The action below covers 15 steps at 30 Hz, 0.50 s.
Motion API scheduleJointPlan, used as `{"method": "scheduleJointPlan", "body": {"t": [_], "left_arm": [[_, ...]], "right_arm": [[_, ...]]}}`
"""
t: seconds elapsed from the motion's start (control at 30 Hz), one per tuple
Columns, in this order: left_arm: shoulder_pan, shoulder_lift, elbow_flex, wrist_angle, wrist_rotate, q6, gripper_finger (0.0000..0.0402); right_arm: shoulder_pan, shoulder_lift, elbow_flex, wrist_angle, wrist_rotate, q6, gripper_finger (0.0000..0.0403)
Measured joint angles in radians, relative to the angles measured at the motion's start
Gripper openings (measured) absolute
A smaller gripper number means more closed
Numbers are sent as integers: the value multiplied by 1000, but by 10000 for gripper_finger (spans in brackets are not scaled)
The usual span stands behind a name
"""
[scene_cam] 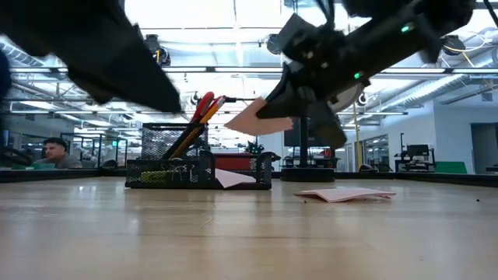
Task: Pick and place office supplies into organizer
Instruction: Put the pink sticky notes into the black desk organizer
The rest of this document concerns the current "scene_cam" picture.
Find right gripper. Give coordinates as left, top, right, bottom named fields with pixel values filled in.
left=255, top=46, right=374, bottom=149

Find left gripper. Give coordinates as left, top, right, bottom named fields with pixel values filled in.
left=0, top=0, right=183, bottom=114

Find pink sticky note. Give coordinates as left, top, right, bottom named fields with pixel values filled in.
left=293, top=187, right=397, bottom=204
left=215, top=168, right=258, bottom=190
left=224, top=96, right=295, bottom=137

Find orange pencil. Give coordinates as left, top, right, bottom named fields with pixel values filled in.
left=169, top=104, right=219, bottom=160
left=170, top=96, right=227, bottom=159

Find black mesh desk organizer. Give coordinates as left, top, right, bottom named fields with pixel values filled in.
left=124, top=122, right=281, bottom=191

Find red-handled scissors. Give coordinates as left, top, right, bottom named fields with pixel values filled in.
left=189, top=91, right=216, bottom=124

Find black pen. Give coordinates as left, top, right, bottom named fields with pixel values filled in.
left=160, top=121, right=209, bottom=160

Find black display screen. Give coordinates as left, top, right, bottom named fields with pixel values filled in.
left=283, top=130, right=312, bottom=148

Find black desk lamp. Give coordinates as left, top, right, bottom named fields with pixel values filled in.
left=279, top=83, right=366, bottom=183

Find red storage box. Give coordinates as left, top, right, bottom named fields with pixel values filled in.
left=212, top=152, right=260, bottom=172

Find person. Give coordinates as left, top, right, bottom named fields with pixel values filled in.
left=33, top=136, right=83, bottom=170

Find black workstation desk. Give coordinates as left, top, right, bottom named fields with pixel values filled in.
left=395, top=133, right=437, bottom=173

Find green panel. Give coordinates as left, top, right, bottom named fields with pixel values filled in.
left=434, top=161, right=468, bottom=175

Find ceiling cord reel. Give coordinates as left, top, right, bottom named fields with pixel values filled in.
left=443, top=34, right=466, bottom=55
left=143, top=33, right=172, bottom=67
left=266, top=33, right=283, bottom=55

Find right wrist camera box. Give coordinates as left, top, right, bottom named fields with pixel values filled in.
left=278, top=13, right=331, bottom=63

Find black aluminium table frame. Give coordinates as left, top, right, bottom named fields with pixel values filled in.
left=0, top=167, right=498, bottom=188

